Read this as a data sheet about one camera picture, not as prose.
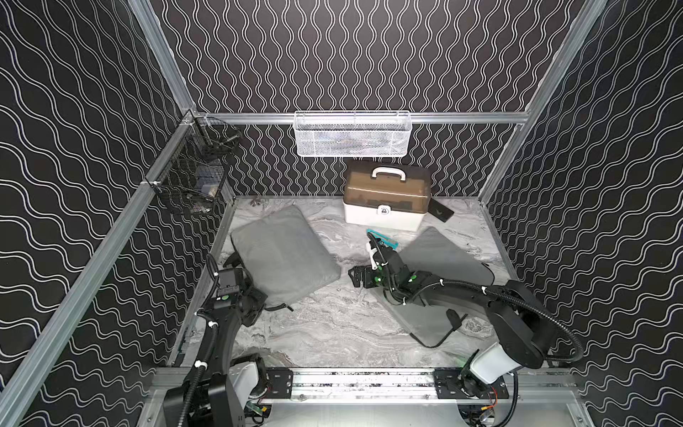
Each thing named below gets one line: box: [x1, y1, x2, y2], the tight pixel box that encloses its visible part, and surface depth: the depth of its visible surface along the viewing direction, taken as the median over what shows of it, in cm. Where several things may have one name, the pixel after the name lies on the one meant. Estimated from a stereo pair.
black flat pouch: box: [427, 197, 455, 223], surface depth 116 cm
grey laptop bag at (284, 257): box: [231, 205, 342, 309], surface depth 97 cm
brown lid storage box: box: [342, 158, 433, 233], surface depth 104 cm
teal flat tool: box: [366, 228, 400, 250], surface depth 108 cm
